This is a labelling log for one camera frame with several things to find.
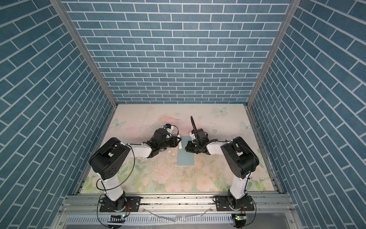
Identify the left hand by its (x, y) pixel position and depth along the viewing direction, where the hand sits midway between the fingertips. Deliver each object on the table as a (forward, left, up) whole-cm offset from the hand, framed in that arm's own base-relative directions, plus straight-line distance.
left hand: (180, 139), depth 94 cm
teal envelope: (-10, -3, -7) cm, 12 cm away
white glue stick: (-3, 0, -3) cm, 4 cm away
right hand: (-4, -2, -4) cm, 6 cm away
